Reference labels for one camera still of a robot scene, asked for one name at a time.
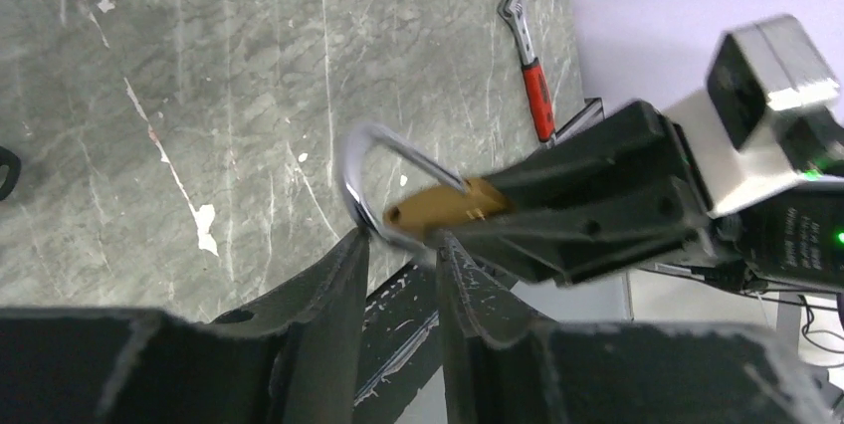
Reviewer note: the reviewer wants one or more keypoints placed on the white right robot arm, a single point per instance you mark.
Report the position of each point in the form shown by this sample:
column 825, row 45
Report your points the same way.
column 793, row 238

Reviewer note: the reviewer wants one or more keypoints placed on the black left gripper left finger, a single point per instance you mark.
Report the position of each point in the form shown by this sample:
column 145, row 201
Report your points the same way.
column 288, row 356

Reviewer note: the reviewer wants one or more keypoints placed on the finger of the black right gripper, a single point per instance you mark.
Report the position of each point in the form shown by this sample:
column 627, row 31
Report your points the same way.
column 582, row 243
column 631, row 148

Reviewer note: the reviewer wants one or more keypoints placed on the brass padlock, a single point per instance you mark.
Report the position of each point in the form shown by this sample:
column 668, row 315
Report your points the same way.
column 454, row 201

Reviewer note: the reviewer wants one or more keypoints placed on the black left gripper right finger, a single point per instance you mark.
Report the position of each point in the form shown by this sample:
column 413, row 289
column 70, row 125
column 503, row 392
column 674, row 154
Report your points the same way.
column 505, row 362

